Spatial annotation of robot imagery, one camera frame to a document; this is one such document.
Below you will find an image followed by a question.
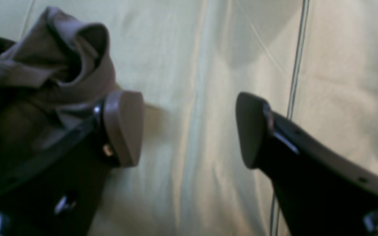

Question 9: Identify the green table cloth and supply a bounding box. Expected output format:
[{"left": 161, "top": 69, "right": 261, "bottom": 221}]
[{"left": 0, "top": 0, "right": 378, "bottom": 236}]

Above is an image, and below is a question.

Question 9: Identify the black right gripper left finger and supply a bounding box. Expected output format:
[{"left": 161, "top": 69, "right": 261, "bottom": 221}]
[{"left": 0, "top": 90, "right": 145, "bottom": 236}]

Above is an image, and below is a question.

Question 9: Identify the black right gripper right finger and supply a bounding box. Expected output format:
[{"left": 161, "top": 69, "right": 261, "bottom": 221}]
[{"left": 236, "top": 92, "right": 378, "bottom": 236}]

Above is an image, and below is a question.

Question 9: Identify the grey t-shirt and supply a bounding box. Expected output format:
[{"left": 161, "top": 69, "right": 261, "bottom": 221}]
[{"left": 0, "top": 7, "right": 117, "bottom": 173}]

